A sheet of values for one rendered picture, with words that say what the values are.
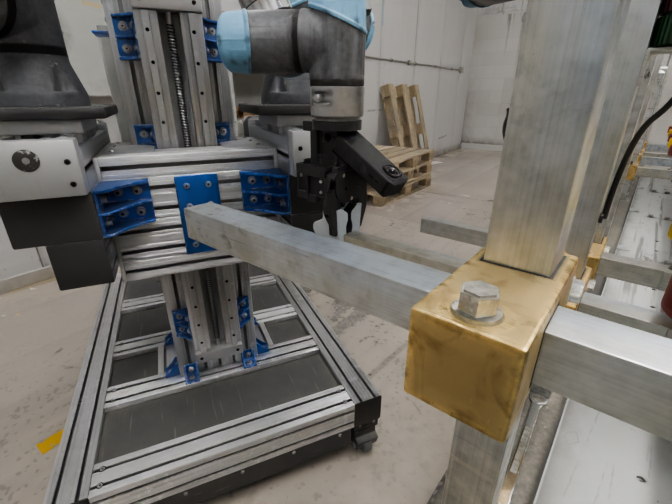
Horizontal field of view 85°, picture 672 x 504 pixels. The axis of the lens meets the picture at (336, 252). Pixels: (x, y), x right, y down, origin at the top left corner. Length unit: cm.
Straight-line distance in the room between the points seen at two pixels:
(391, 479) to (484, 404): 113
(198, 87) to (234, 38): 42
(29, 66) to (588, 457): 105
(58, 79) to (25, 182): 22
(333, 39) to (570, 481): 62
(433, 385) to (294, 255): 13
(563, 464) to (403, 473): 76
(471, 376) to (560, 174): 10
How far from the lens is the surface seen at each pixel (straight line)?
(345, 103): 52
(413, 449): 138
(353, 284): 24
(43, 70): 88
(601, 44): 21
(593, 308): 46
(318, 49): 53
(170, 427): 122
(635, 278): 71
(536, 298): 20
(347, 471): 131
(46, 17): 90
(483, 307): 17
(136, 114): 105
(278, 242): 27
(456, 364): 18
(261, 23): 55
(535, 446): 51
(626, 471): 66
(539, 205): 21
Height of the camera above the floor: 106
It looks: 23 degrees down
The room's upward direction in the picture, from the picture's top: straight up
